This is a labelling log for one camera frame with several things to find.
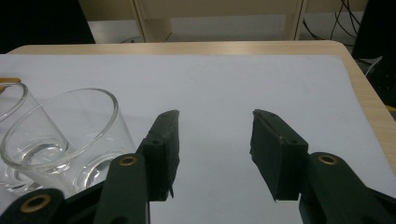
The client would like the black floor cable with plug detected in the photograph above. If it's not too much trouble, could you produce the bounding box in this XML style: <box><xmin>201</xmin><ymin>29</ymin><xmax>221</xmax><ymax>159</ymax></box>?
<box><xmin>120</xmin><ymin>35</ymin><xmax>146</xmax><ymax>44</ymax></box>

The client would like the black curtain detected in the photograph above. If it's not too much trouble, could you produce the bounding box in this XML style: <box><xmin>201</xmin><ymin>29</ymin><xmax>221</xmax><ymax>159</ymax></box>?
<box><xmin>351</xmin><ymin>0</ymin><xmax>396</xmax><ymax>60</ymax></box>
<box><xmin>0</xmin><ymin>0</ymin><xmax>96</xmax><ymax>54</ymax></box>

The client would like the white floor cable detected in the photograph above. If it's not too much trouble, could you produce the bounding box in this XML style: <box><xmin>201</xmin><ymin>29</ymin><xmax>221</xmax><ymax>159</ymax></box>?
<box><xmin>364</xmin><ymin>55</ymin><xmax>385</xmax><ymax>77</ymax></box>

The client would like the white table mat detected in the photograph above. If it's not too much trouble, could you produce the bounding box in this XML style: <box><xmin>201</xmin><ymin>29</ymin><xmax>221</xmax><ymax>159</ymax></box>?
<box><xmin>0</xmin><ymin>54</ymin><xmax>396</xmax><ymax>224</ymax></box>

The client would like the clear drinking glass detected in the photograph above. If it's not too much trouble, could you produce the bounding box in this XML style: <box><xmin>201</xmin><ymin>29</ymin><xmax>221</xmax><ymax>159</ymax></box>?
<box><xmin>0</xmin><ymin>88</ymin><xmax>138</xmax><ymax>199</ymax></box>
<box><xmin>0</xmin><ymin>81</ymin><xmax>43</xmax><ymax>192</ymax></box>

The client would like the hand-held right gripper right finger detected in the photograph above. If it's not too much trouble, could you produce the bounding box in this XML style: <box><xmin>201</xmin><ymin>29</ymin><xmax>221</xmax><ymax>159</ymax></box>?
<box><xmin>249</xmin><ymin>108</ymin><xmax>310</xmax><ymax>203</ymax></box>

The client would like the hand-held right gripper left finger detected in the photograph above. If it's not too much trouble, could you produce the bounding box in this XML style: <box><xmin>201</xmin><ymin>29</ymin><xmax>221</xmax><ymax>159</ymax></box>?
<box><xmin>136</xmin><ymin>109</ymin><xmax>181</xmax><ymax>202</ymax></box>

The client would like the light wooden background desk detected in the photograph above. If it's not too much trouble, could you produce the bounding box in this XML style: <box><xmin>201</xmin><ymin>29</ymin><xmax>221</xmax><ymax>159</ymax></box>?
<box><xmin>129</xmin><ymin>0</ymin><xmax>307</xmax><ymax>43</ymax></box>

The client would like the black wall power cable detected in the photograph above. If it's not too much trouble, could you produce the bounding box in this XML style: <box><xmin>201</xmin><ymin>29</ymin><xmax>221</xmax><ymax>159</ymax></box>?
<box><xmin>302</xmin><ymin>17</ymin><xmax>326</xmax><ymax>41</ymax></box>
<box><xmin>330</xmin><ymin>0</ymin><xmax>362</xmax><ymax>41</ymax></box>

